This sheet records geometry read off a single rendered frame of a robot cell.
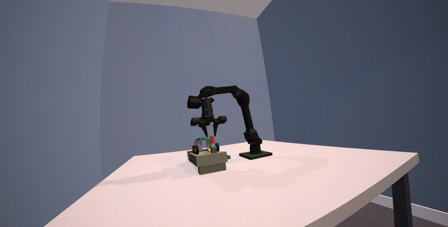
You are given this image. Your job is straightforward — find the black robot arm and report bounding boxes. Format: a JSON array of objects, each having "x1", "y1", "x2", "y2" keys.
[{"x1": 187, "y1": 85, "x2": 263, "y2": 155}]

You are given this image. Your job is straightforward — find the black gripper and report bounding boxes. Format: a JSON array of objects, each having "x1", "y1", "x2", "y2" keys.
[{"x1": 190, "y1": 107, "x2": 227, "y2": 137}]

